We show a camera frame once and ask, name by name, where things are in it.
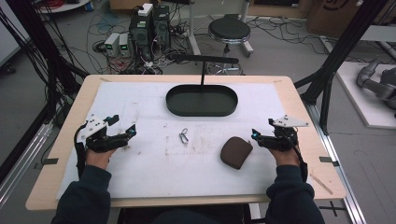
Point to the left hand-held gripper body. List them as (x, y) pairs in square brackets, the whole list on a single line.
[(93, 127)]

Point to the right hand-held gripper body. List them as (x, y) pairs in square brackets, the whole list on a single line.
[(285, 137)]

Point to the person's right hand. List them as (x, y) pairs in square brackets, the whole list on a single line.
[(286, 158)]

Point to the person's left hand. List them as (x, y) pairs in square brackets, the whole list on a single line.
[(98, 158)]

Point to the brown pouch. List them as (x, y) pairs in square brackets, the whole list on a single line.
[(236, 152)]

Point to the white table mat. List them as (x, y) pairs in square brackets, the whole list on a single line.
[(155, 168)]

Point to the black tape piece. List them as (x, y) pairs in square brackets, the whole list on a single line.
[(49, 161), (328, 160)]

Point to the small metal clip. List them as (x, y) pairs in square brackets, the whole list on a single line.
[(183, 136)]

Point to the thin wooden stick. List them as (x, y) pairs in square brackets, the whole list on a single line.
[(321, 184)]

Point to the black oval tray with hanger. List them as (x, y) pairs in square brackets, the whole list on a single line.
[(201, 101)]

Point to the grey power supply unit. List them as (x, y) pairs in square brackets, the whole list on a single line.
[(124, 45), (112, 43)]

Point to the white platform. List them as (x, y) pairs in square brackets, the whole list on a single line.
[(361, 99)]

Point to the black computer tower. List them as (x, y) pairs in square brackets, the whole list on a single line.
[(161, 28), (140, 35)]

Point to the black round stool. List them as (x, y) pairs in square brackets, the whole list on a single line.
[(229, 31)]

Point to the white box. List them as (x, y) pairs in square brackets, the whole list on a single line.
[(145, 9)]

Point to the white table leg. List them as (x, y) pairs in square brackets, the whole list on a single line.
[(193, 31)]

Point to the cardboard box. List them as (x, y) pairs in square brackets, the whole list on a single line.
[(333, 17)]

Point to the black metal frame post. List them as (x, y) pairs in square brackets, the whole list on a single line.
[(339, 49), (40, 46)]

